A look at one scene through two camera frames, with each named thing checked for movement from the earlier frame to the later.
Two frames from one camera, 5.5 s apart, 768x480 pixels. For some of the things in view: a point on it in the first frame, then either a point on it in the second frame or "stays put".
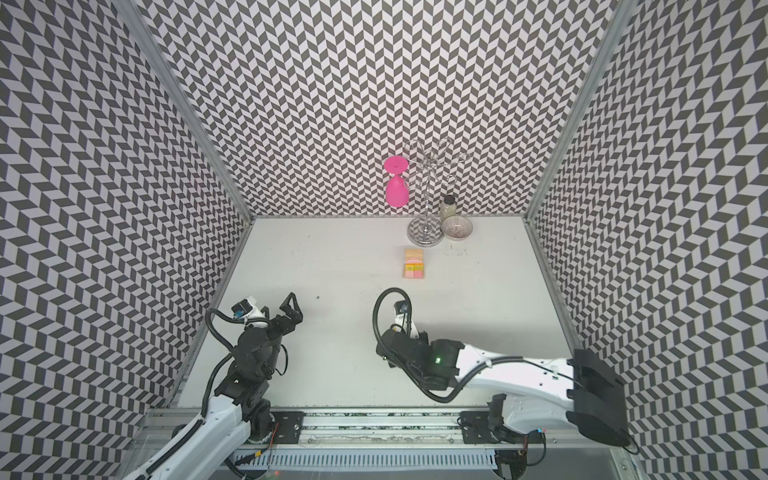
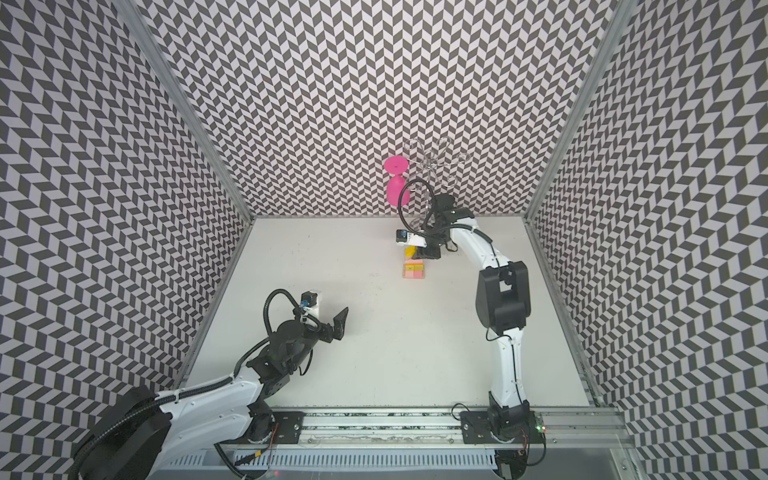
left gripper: [294, 316] to [339, 328]
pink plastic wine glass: [396, 190] stays put
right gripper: [393, 341] to [426, 250]
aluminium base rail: [540, 446] stays put
